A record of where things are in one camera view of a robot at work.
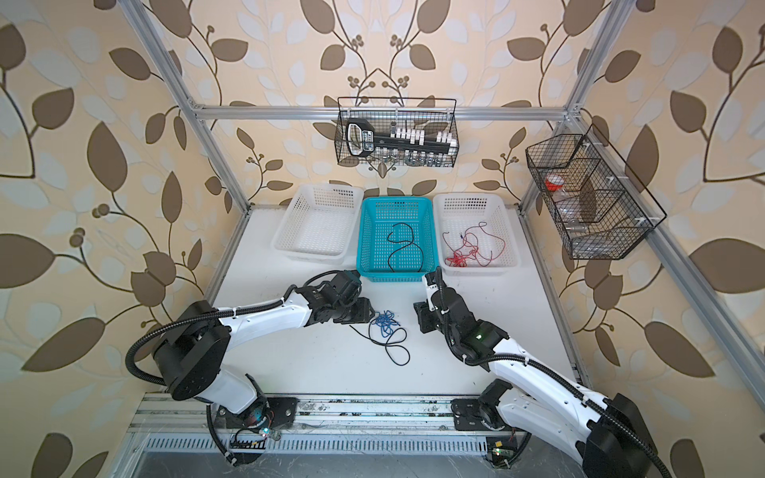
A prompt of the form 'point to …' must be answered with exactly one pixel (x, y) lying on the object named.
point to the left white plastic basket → (320, 225)
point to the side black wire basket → (601, 208)
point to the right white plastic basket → (476, 234)
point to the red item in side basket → (554, 182)
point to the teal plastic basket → (396, 239)
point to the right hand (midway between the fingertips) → (421, 304)
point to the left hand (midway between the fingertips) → (368, 310)
